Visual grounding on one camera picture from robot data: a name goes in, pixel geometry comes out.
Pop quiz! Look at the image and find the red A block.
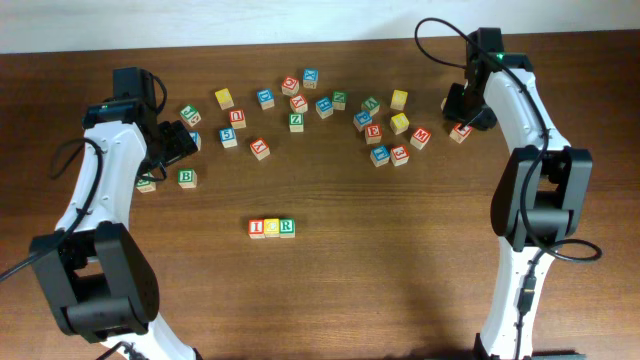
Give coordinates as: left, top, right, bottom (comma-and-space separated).
449, 123, 473, 144

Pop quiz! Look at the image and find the red I block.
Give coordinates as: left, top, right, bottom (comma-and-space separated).
248, 219, 265, 239

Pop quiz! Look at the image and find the yellow C block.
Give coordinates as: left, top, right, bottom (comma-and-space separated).
264, 218, 280, 238

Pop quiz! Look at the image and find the green R block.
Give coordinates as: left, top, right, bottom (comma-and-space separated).
279, 218, 296, 238

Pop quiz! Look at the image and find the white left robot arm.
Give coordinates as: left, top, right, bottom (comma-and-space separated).
29, 67, 200, 359

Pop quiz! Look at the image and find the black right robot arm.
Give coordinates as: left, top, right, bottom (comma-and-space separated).
442, 28, 592, 359

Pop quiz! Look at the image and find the blue block left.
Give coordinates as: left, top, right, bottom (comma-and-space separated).
190, 132, 202, 150

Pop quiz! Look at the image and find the green J block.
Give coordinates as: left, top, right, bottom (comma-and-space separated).
180, 104, 201, 127

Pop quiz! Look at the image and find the green b block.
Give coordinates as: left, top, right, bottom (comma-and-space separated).
178, 168, 197, 189
135, 173, 156, 193

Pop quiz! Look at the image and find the blue 5 block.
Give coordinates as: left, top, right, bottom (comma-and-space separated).
219, 128, 238, 148

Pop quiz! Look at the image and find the red M block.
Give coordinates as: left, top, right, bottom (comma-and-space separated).
410, 127, 431, 150

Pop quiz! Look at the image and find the green B block far left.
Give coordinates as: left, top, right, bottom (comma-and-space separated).
135, 173, 156, 193

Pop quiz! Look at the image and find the yellow block upper right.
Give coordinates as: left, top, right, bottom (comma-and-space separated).
390, 89, 408, 111

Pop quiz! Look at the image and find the yellow block middle right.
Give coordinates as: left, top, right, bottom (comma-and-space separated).
390, 113, 410, 135

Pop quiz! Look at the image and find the yellow block upper left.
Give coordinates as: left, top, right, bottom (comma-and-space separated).
214, 88, 235, 110

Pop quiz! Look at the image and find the red U block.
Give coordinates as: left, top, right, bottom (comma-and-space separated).
229, 109, 246, 129

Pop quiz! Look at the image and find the red 3 block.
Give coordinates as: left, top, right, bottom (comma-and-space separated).
390, 145, 410, 166

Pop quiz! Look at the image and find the red K block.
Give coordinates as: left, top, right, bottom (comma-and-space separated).
250, 138, 270, 161

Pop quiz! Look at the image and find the green V block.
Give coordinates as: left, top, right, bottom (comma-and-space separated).
361, 96, 380, 116

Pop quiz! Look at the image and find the red E block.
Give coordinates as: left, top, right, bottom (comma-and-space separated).
364, 124, 382, 145

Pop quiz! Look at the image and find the blue T block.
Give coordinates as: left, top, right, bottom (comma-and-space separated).
370, 145, 390, 167

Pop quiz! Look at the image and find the blue P block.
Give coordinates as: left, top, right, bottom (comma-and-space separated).
353, 110, 372, 132

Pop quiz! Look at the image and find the blue D block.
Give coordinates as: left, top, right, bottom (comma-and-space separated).
257, 89, 275, 110

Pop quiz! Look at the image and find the green N block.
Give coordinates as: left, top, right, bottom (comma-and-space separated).
332, 91, 347, 111

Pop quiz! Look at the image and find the green Z block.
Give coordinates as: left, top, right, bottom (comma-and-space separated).
288, 113, 304, 133

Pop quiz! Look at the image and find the red O block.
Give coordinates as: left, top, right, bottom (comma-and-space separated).
281, 76, 300, 97

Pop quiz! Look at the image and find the red Y block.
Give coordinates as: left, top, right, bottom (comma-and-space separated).
289, 94, 308, 114

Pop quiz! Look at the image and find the blue H block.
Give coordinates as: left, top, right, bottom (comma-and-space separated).
316, 97, 334, 119

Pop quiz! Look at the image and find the blue X block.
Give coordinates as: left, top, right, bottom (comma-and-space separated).
302, 68, 319, 89

